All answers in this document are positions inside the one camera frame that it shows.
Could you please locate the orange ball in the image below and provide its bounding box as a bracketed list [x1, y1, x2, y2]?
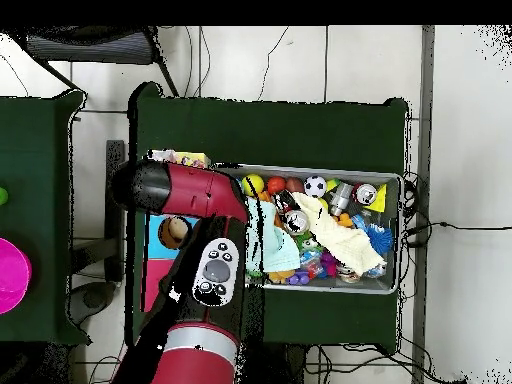
[266, 175, 288, 196]

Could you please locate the dark grey oval base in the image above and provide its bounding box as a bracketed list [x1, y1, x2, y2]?
[66, 280, 118, 326]

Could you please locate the wooden box with three holes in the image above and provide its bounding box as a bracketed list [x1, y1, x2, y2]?
[141, 149, 212, 314]

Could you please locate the yellow ball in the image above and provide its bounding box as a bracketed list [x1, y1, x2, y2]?
[242, 174, 266, 198]

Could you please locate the shallow wire mesh bin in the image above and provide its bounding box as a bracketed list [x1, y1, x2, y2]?
[223, 162, 405, 296]

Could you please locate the crushed black drink can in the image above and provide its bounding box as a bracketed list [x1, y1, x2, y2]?
[272, 189, 299, 213]

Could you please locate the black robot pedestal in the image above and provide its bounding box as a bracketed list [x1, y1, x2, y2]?
[239, 341, 311, 384]

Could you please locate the small soccer ball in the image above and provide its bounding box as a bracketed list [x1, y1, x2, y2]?
[303, 175, 328, 199]

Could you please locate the pink round disc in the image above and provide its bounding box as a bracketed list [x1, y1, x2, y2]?
[0, 237, 33, 315]

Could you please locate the silver top drink can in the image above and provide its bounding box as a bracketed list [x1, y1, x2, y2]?
[352, 182, 379, 206]

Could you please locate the black mesh chair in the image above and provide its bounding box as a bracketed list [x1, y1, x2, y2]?
[7, 25, 180, 98]

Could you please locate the colourful spotted cloth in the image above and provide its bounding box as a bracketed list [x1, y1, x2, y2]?
[150, 149, 209, 169]

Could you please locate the black upright panel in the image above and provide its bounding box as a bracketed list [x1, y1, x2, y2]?
[104, 139, 126, 283]

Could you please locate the blue spiky toy with eyes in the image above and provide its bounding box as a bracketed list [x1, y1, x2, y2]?
[365, 222, 395, 256]

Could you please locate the dark green side tablecloth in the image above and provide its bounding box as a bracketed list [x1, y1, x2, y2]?
[0, 89, 92, 347]

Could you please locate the black power cable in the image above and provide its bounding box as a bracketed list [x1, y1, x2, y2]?
[403, 220, 512, 249]

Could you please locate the cream waffle cloth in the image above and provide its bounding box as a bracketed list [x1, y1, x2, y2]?
[292, 190, 388, 277]

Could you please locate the mint green waffle cloth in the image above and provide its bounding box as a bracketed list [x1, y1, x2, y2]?
[245, 196, 302, 274]

